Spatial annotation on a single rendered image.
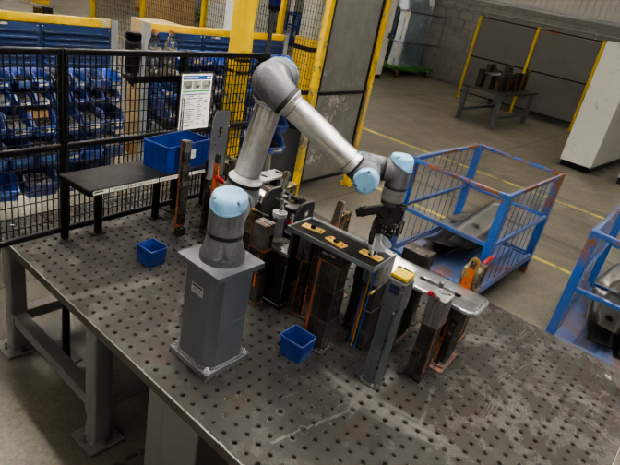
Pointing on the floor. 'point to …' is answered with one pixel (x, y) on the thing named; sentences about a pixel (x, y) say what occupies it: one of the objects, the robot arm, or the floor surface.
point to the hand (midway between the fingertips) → (372, 251)
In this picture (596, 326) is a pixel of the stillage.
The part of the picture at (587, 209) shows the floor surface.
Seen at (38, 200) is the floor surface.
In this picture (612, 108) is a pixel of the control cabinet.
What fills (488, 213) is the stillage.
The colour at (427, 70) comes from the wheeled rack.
